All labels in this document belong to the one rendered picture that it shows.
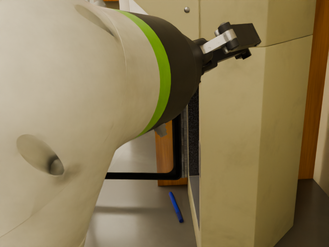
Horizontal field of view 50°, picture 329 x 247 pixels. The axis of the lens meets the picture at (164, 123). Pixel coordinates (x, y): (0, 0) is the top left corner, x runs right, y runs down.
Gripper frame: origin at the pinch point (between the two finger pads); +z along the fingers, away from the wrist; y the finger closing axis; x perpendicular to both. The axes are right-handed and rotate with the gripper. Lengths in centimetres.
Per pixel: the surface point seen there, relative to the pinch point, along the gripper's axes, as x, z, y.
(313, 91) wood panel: 15, 62, -5
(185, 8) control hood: -10.5, 8.2, 2.5
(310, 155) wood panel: 33, 65, 4
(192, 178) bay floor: 22, 40, 31
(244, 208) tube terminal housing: 26.6, 18.2, 12.6
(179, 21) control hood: -9.3, 8.2, 4.2
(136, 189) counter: 19, 42, 51
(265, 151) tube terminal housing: 18.0, 19.7, 4.2
